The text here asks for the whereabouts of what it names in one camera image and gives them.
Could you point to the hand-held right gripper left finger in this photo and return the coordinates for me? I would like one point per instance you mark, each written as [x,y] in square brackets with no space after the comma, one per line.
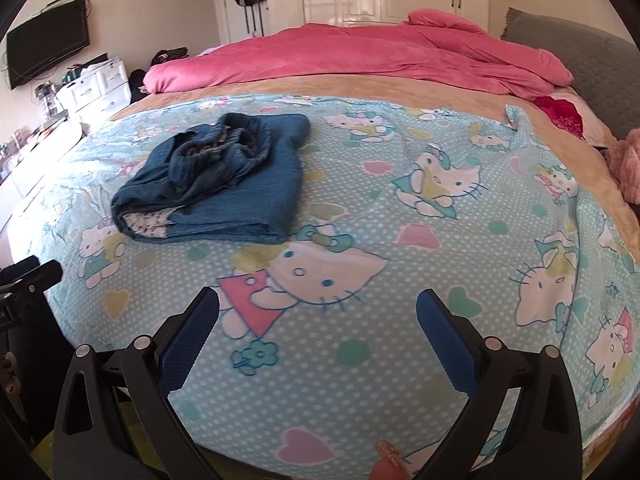
[187,342]

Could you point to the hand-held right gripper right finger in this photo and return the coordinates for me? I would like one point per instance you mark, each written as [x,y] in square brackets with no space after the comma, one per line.
[442,342]

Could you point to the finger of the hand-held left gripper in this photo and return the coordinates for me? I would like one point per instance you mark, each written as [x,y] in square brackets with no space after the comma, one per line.
[47,276]

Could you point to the blue denim pants lace trim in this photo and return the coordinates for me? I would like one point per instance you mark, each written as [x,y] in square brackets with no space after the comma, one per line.
[250,195]

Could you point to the person's right hand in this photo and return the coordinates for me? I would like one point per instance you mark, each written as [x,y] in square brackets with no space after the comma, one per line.
[389,465]

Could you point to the cartoon cat printed sheet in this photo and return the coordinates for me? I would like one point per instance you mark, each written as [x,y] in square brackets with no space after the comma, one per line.
[400,240]

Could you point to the white desk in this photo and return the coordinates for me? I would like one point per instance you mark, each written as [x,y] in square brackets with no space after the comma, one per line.
[45,150]

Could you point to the white drawer unit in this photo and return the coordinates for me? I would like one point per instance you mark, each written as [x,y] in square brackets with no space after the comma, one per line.
[100,85]

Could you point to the tan bed cover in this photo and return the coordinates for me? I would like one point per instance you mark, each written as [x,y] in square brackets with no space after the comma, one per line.
[450,97]

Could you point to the black cap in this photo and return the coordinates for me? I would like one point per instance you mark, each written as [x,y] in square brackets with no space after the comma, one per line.
[170,56]

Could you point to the red cloth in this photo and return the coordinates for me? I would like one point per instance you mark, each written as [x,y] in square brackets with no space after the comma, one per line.
[560,115]

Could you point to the pink fluffy garment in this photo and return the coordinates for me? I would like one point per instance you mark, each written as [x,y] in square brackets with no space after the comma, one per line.
[627,160]

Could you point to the red floral pillow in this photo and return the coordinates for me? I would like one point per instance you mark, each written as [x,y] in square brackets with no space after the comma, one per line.
[597,125]

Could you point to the pink duvet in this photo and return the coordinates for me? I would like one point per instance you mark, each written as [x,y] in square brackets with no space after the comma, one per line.
[350,55]

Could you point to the grey quilted headboard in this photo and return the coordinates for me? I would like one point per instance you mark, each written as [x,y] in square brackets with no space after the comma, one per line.
[590,70]

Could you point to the white door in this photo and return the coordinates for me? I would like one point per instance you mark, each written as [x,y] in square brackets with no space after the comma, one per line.
[232,20]

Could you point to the black wall television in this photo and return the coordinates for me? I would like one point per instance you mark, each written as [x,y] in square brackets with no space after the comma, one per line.
[47,45]

